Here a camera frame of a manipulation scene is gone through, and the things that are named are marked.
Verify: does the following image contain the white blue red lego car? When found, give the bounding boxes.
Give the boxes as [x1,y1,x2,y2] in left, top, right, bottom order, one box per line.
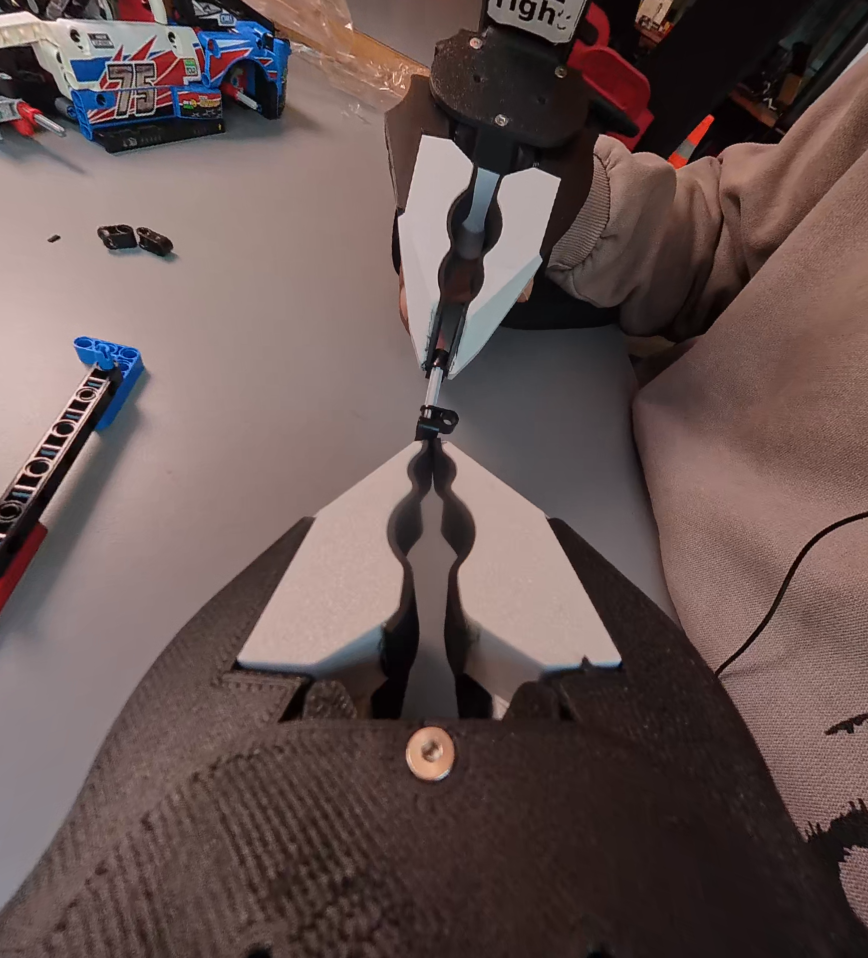
[0,0,292,154]

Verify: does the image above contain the person's beige sweatshirt torso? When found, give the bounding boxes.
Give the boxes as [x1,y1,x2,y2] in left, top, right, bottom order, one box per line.
[632,22,868,958]

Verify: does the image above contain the black red blue lego beam assembly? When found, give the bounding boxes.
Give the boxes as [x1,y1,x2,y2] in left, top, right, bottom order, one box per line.
[0,337,145,651]

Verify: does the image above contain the small black pin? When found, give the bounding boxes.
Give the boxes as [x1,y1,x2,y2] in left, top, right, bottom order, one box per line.
[422,348,450,409]

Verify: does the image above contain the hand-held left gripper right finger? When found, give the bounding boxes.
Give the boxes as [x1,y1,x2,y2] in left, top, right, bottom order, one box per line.
[434,442,622,712]

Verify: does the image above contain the red chair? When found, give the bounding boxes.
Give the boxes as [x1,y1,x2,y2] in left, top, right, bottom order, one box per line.
[569,0,655,151]

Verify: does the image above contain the person's right hand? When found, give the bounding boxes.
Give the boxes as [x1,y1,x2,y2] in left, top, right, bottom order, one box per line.
[396,258,536,335]

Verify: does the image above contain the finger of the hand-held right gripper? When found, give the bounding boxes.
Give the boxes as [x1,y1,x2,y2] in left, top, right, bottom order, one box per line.
[398,135,476,368]
[445,168,562,375]

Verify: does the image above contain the orange cone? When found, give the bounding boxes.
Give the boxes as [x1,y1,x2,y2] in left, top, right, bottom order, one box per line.
[667,114,715,169]

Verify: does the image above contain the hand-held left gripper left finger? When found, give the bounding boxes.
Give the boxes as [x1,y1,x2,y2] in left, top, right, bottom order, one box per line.
[238,443,426,697]

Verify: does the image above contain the clear plastic bags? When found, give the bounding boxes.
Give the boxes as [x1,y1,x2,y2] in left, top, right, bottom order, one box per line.
[247,0,435,113]

